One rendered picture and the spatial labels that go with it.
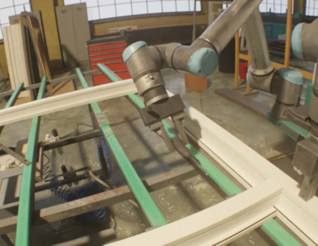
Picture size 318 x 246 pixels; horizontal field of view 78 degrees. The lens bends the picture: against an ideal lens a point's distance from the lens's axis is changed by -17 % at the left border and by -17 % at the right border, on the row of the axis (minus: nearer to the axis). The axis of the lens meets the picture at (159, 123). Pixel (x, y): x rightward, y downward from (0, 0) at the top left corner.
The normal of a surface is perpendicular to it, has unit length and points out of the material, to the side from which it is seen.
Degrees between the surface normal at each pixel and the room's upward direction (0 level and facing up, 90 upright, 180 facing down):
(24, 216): 0
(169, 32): 90
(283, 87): 90
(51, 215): 90
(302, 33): 59
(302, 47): 101
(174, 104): 54
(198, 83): 90
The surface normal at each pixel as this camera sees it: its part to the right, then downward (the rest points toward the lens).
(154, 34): 0.40, 0.39
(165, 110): 0.17, -0.19
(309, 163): -0.92, 0.23
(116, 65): 0.04, 0.45
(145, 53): 0.45, -0.29
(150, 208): -0.07, -0.89
